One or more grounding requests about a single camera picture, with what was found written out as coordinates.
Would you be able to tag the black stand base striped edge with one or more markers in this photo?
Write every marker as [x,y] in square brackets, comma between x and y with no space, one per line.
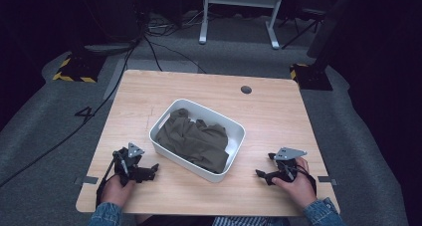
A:
[79,70]
[312,78]

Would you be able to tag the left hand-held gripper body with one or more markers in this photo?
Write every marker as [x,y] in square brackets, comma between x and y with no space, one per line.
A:
[127,171]

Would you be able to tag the person's right hand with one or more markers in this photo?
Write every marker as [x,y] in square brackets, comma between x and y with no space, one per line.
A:
[300,187]

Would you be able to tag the person's left hand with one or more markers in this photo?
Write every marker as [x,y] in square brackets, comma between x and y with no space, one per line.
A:
[114,192]

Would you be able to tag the person's striped clothing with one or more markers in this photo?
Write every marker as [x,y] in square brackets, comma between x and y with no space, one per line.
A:
[249,221]

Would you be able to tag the olive green cloth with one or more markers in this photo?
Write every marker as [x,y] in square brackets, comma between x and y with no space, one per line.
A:
[192,143]

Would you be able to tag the white plastic bin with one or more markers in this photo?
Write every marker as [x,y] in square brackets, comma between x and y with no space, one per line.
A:
[237,133]

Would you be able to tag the grey tape strip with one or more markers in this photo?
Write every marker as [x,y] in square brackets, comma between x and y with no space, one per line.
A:
[326,180]
[90,180]

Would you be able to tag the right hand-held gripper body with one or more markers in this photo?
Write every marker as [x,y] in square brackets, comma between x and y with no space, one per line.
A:
[286,168]

